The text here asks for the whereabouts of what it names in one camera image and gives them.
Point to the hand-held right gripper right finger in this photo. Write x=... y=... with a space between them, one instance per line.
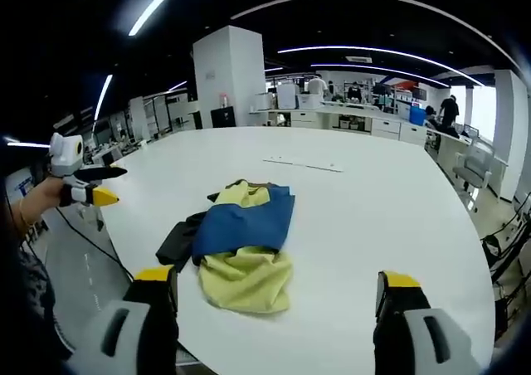
x=419 y=333

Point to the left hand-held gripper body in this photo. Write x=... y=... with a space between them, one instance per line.
x=65 y=153

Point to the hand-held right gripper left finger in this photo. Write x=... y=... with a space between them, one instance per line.
x=137 y=329

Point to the blue yellow black garment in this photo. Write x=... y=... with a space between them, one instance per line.
x=245 y=234

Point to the person's left hand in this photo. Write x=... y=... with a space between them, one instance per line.
x=52 y=190

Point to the long ceiling light strip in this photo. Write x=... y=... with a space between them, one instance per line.
x=155 y=6
x=103 y=97

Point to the person's dark patterned clothing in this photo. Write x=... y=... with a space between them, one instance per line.
x=29 y=304

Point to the black low cabinet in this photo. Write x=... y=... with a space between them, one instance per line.
x=223 y=117

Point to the white square pillar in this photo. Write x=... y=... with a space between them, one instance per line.
x=228 y=70

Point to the white office chair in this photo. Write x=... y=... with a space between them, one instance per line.
x=473 y=169

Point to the blue storage bin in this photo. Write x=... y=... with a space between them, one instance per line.
x=417 y=115

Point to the white storage box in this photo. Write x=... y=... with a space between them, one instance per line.
x=309 y=101

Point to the white counter with drawers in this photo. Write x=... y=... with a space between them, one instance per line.
x=361 y=120

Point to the curved ceiling light strip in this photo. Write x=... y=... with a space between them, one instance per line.
x=365 y=55

